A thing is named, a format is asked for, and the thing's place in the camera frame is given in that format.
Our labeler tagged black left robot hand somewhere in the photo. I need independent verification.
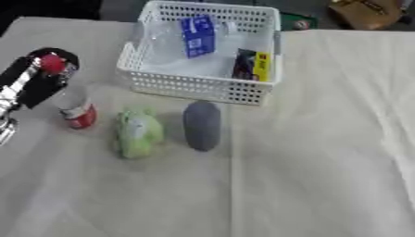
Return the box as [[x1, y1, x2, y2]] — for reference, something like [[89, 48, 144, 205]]
[[0, 46, 82, 110]]

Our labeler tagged clear bottle with red cap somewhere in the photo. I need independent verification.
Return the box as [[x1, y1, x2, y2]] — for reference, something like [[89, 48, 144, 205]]
[[35, 53, 99, 130]]

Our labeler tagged green box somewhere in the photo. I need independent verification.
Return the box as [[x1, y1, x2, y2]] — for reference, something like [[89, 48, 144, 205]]
[[279, 12, 320, 31]]

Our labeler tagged green soft toy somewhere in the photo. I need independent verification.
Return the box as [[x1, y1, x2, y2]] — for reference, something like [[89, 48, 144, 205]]
[[111, 106, 166, 160]]

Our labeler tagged white perforated plastic basket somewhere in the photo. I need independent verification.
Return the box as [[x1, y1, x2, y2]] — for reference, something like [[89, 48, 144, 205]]
[[115, 0, 284, 107]]

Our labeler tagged grey oval object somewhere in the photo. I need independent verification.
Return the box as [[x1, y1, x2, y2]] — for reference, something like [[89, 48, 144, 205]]
[[182, 100, 222, 152]]

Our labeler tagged black and yellow packet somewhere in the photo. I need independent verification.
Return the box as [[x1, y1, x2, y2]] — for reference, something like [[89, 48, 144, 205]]
[[230, 47, 272, 82]]

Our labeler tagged brown bag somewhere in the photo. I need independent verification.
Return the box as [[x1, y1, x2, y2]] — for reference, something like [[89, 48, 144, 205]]
[[327, 0, 406, 31]]

